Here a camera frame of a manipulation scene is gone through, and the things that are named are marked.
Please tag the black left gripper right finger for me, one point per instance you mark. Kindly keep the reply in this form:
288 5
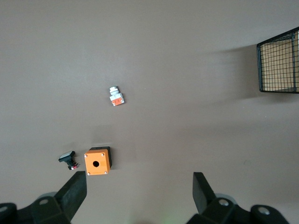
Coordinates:
202 191

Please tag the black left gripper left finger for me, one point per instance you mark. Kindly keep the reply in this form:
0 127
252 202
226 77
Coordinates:
72 193

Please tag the black push button white cap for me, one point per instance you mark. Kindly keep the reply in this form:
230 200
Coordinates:
66 156

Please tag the brown table cover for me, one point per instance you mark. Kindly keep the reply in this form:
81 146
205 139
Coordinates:
149 46

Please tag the orange button enclosure box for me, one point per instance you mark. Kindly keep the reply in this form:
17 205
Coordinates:
102 161

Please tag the grey switch with orange block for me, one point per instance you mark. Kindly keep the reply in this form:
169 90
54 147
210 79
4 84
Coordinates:
116 98

